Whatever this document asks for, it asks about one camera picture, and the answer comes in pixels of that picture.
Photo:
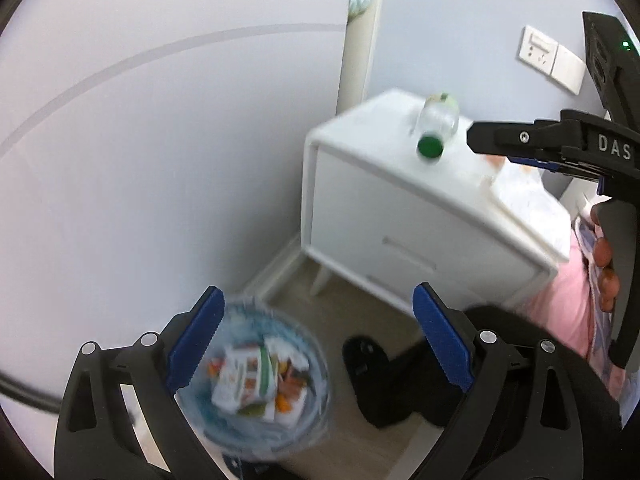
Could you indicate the white nightstand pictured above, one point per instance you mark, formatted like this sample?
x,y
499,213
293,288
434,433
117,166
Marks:
x,y
390,200

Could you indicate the white patterned cloth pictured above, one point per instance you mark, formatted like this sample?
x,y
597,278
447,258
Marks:
x,y
530,200

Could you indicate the clear plastic bottle green cap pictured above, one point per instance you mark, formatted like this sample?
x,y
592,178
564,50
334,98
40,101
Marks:
x,y
439,120

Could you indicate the white wall switch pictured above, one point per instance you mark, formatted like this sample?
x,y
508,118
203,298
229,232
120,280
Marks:
x,y
567,70

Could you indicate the white green drink carton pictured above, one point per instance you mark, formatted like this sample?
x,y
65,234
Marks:
x,y
242,377

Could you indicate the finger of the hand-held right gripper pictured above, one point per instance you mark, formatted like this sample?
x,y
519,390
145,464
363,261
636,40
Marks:
x,y
535,162
500,136

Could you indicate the person's right hand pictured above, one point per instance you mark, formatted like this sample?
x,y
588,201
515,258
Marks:
x,y
602,255

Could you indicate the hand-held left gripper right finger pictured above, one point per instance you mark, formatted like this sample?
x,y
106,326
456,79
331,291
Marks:
x,y
440,340

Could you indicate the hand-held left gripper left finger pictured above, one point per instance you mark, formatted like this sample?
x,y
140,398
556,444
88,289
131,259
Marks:
x,y
200,335

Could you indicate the beige baseboard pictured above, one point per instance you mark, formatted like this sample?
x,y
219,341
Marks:
x,y
280,270

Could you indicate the white wall socket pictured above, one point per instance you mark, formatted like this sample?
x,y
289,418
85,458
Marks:
x,y
537,52

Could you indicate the black slipper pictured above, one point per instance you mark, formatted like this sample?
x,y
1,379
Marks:
x,y
367,380

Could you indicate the pink bedding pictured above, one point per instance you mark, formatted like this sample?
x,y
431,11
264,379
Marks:
x,y
560,305

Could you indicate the round grey waste bin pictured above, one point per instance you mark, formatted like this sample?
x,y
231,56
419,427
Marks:
x,y
310,400

